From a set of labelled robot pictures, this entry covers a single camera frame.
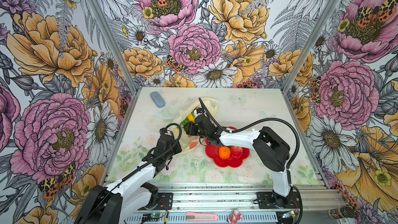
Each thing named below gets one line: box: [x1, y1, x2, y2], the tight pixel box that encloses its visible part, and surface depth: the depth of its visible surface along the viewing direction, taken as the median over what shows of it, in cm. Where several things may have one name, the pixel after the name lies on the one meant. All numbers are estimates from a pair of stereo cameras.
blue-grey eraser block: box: [149, 91, 166, 108], surface depth 115 cm
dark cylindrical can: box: [328, 205, 358, 220], surface depth 67 cm
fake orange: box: [218, 146, 231, 160], surface depth 88 cm
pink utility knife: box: [186, 212, 219, 222], surface depth 71 cm
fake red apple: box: [230, 145, 244, 159], surface depth 86 cm
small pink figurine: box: [228, 207, 244, 224], surface depth 70 cm
